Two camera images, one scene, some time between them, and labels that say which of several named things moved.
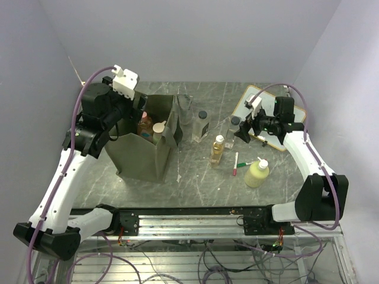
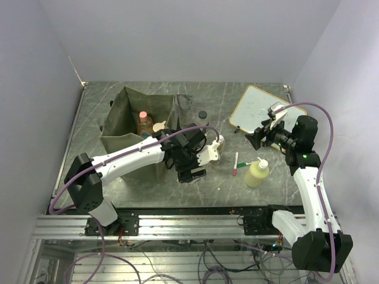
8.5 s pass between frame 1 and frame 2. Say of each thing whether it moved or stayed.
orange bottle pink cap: stayed
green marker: stayed
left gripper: moved
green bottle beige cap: stayed
